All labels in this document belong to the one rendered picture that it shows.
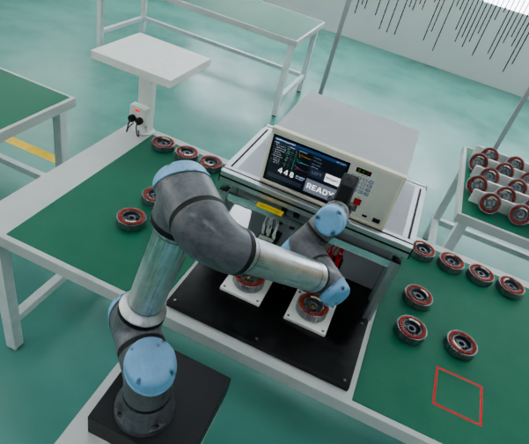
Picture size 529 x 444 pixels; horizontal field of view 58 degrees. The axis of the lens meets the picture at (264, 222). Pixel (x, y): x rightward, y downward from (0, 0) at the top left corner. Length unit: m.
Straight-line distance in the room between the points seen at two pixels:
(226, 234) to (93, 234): 1.06
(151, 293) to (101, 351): 1.36
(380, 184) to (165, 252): 0.75
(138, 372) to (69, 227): 0.90
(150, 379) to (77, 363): 1.31
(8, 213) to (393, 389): 1.48
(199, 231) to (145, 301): 0.32
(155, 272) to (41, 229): 0.90
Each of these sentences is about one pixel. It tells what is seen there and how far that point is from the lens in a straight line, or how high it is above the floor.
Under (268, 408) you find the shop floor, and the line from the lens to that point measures 2.36.
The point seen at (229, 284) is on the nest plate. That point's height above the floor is 0.78.
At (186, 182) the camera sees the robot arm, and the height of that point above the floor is 1.46.
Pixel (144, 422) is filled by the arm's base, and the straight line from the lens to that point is 1.26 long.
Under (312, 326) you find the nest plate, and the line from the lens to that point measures 1.65.
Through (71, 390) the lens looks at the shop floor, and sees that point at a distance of 2.34.
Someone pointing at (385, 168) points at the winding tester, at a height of 1.32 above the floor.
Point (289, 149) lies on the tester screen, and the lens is 1.53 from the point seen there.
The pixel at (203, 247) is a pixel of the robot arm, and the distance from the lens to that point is 0.87.
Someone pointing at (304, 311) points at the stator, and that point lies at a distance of 1.63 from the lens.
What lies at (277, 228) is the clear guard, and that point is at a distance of 1.51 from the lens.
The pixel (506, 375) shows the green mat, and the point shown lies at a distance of 1.94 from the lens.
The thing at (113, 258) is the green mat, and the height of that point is 0.75.
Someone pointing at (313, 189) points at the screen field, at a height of 1.16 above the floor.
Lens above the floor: 1.98
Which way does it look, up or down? 37 degrees down
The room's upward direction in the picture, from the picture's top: 15 degrees clockwise
